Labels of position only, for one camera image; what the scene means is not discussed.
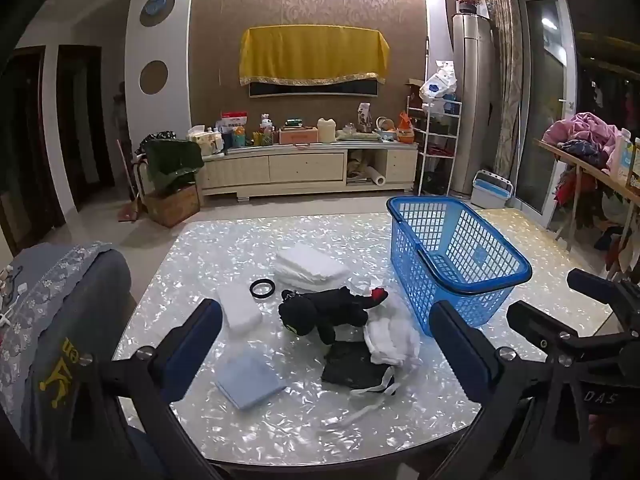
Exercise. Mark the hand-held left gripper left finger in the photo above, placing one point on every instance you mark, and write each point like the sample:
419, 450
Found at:
192, 347

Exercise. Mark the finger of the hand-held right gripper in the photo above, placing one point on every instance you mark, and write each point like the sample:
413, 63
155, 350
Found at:
592, 282
532, 321

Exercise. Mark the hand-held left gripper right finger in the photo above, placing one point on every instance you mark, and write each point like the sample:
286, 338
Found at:
462, 347

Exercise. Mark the white sponge block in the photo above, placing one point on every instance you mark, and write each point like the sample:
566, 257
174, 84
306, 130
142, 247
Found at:
240, 307

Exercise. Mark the light blue cloth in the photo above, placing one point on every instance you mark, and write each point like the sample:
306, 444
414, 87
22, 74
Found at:
250, 380

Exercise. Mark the white cloth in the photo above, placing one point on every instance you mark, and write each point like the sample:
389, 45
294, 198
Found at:
391, 345

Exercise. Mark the blue plastic basket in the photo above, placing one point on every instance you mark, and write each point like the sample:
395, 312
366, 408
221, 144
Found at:
406, 265

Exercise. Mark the dark grey cloth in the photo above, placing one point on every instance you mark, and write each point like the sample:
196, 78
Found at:
350, 366

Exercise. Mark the black plush toy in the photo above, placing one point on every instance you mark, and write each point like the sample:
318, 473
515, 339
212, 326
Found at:
320, 312

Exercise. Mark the white quilted pad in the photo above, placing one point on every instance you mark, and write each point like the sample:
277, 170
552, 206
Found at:
310, 265

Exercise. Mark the wooden side table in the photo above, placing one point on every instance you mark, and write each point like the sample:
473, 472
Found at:
585, 165

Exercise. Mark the white bottle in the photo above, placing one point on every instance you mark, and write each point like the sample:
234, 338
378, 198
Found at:
622, 155

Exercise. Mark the blue and white bin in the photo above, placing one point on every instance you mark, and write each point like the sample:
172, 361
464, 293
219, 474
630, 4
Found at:
492, 192

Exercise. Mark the chair with grey lace cover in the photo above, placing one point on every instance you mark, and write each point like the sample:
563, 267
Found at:
75, 280

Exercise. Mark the dark blue yellow print cloth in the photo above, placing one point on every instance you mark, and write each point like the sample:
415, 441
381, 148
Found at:
55, 360

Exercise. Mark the brown cardboard box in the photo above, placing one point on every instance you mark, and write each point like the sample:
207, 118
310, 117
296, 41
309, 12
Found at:
175, 207

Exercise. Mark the pink clothes pile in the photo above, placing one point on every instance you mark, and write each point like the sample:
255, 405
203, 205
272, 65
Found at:
585, 130

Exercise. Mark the broom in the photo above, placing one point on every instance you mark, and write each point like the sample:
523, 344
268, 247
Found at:
131, 200

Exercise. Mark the glass sliding door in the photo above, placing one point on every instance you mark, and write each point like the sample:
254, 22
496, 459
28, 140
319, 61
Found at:
547, 110

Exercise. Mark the white paper roll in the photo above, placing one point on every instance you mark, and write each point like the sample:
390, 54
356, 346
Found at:
372, 177

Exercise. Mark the tissue pack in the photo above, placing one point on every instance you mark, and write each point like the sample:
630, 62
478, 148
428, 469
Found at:
206, 140

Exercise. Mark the cream television cabinet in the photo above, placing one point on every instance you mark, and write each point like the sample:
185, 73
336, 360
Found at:
300, 167

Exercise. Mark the grey standing air conditioner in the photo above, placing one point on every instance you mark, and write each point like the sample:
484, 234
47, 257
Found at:
472, 110

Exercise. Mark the orange container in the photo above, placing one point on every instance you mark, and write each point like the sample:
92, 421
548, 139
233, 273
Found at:
405, 130

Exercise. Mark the red and white bag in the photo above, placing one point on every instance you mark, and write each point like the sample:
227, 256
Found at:
235, 125

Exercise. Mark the patterned beige curtain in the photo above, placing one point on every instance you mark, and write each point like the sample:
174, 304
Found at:
505, 70

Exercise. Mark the pink box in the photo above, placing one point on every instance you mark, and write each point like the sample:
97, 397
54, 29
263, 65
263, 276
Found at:
298, 136

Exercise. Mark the green cushion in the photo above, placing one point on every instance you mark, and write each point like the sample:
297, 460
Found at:
357, 136

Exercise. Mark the dark wooden door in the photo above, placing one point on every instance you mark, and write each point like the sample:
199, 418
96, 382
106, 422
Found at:
82, 125
22, 150

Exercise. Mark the brown patterned bag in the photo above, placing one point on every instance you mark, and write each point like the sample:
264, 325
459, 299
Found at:
365, 117

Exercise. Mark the white plastic bags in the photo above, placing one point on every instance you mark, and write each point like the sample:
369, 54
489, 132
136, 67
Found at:
437, 82

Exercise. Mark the white plastic jug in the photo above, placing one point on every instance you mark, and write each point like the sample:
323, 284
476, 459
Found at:
326, 131

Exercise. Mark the yellow television cover cloth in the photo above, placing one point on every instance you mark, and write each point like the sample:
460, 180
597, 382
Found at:
312, 52

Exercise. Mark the round brown wall disc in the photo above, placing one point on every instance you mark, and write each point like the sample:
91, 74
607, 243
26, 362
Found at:
153, 76

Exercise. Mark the round wall recess blue plate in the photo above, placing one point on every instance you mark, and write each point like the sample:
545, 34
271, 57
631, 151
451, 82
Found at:
157, 7

